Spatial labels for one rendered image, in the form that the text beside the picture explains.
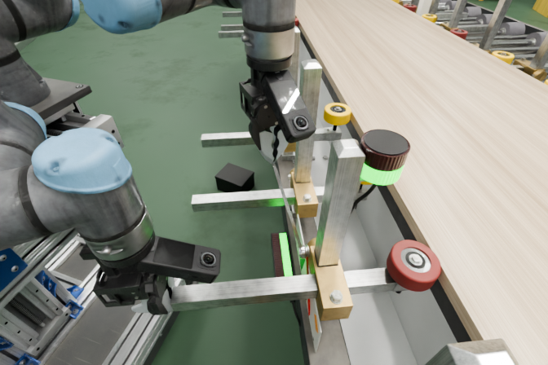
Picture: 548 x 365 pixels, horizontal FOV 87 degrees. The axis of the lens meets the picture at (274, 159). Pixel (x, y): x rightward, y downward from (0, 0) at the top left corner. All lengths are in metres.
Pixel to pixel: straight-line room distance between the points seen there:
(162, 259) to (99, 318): 0.96
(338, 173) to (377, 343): 0.50
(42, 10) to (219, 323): 1.23
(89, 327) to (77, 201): 1.07
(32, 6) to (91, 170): 0.55
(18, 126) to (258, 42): 0.32
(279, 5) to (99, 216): 0.32
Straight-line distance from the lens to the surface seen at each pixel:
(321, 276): 0.55
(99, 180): 0.33
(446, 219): 0.66
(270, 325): 1.44
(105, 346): 1.33
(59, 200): 0.34
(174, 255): 0.45
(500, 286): 0.61
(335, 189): 0.40
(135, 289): 0.48
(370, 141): 0.39
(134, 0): 0.36
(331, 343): 0.69
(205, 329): 1.46
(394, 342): 0.81
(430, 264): 0.57
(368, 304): 0.83
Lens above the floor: 1.35
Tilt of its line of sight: 40 degrees down
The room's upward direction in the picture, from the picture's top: straight up
